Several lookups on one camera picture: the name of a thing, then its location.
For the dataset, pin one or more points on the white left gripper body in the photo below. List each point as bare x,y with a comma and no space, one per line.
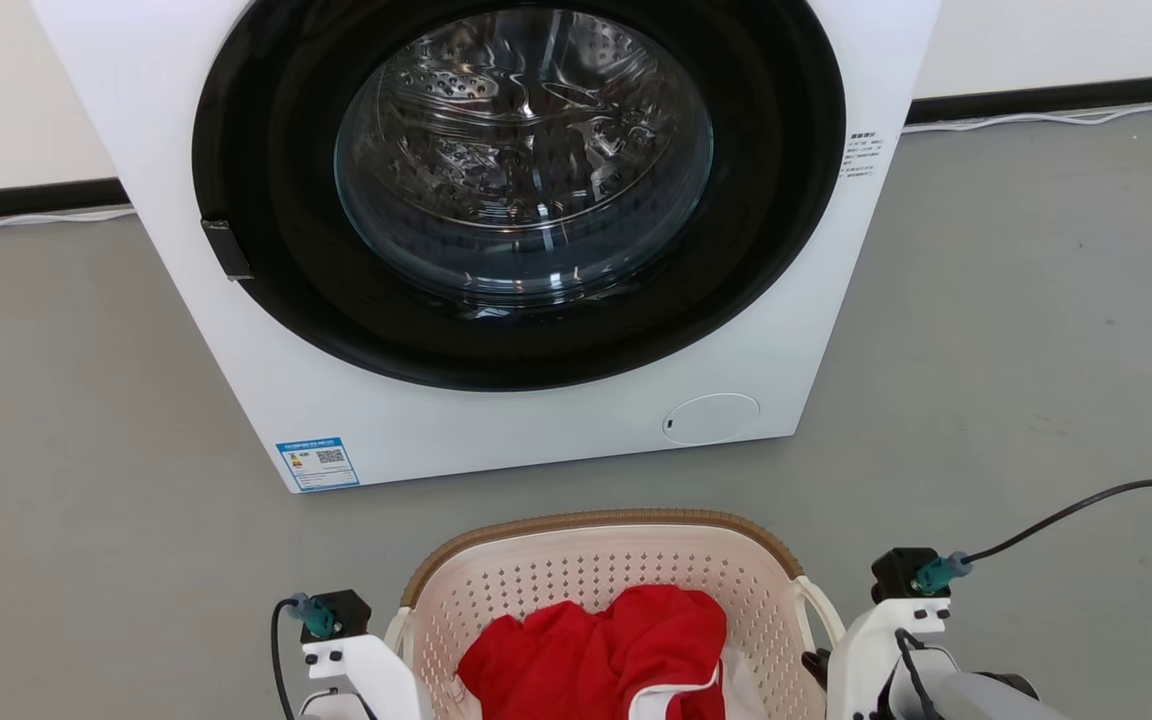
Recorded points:
371,675

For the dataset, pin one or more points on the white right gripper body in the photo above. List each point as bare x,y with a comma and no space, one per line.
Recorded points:
871,650

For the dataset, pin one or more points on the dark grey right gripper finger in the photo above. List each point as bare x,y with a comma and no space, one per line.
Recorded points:
816,668

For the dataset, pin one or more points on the beige perforated laundry basket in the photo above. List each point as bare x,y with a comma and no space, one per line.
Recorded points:
586,570

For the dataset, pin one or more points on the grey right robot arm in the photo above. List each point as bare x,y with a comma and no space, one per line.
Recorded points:
976,695

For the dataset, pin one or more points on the white garment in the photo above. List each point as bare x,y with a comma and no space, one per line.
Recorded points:
741,690

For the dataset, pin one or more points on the red garment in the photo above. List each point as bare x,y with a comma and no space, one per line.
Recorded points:
586,655

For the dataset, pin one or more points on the blue energy label sticker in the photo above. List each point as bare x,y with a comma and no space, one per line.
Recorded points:
316,463

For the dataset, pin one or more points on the round white filter cover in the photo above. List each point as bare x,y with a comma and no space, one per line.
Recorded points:
711,418

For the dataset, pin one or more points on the white front-load washing machine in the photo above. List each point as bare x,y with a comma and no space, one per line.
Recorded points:
236,380

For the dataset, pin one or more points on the small printed text sticker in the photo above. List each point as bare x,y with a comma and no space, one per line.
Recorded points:
863,155

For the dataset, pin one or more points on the black round washer door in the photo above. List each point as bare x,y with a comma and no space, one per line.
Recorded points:
266,150

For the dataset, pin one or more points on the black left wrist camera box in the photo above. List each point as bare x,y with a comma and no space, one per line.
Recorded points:
348,610

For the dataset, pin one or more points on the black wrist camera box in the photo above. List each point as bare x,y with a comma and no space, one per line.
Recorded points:
348,610
901,575

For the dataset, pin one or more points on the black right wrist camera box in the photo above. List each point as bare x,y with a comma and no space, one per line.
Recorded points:
901,575

